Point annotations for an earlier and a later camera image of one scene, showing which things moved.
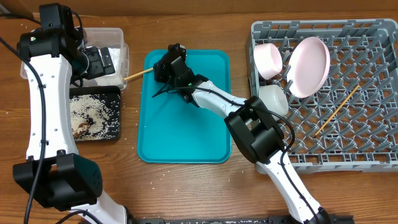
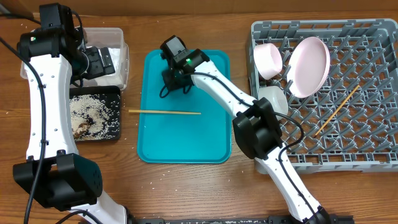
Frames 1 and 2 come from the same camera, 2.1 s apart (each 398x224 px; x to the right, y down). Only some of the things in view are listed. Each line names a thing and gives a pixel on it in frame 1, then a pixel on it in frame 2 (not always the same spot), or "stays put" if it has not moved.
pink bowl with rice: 267,60 stays put
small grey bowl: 274,99 stays put
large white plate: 308,67 stays put
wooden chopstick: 139,73 to 157,111
